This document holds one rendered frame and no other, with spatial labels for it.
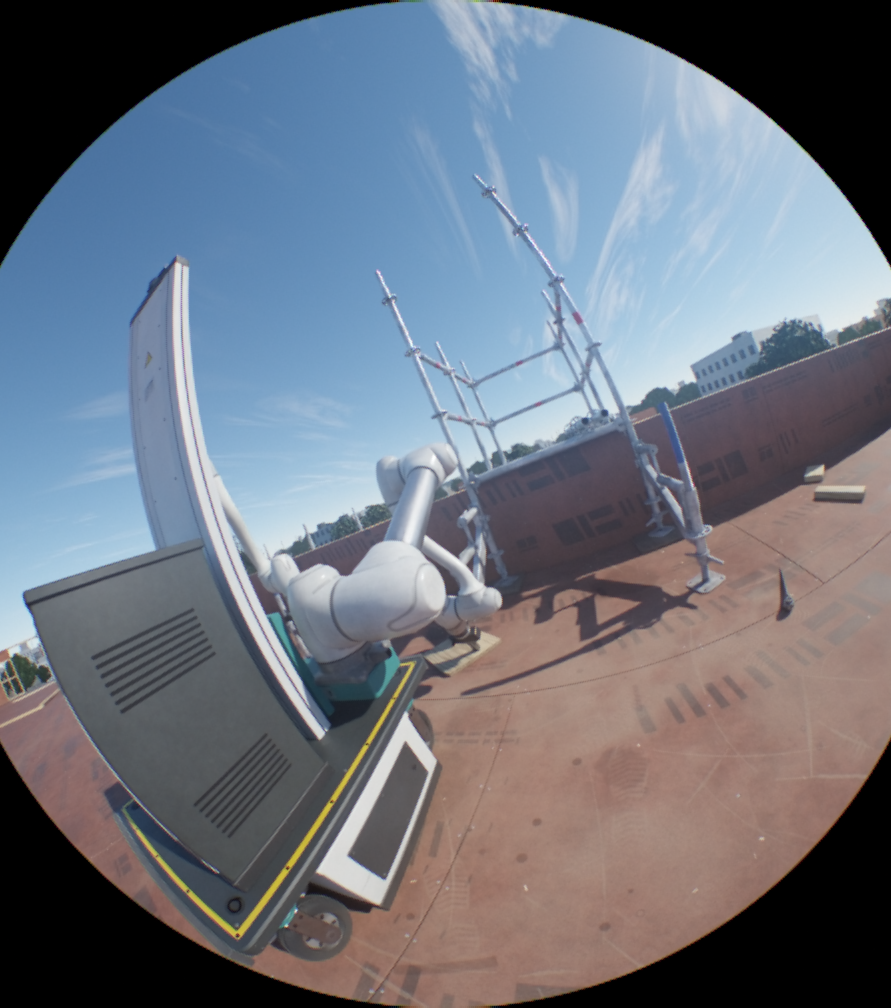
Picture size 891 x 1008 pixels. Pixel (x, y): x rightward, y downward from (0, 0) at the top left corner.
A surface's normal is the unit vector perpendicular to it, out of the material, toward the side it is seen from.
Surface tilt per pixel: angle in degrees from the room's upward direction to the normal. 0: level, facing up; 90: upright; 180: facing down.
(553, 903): 0
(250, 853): 90
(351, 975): 0
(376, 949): 0
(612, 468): 90
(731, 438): 90
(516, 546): 90
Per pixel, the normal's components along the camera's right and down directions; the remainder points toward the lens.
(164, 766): 0.90, -0.36
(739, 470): -0.36, 0.18
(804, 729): -0.37, -0.93
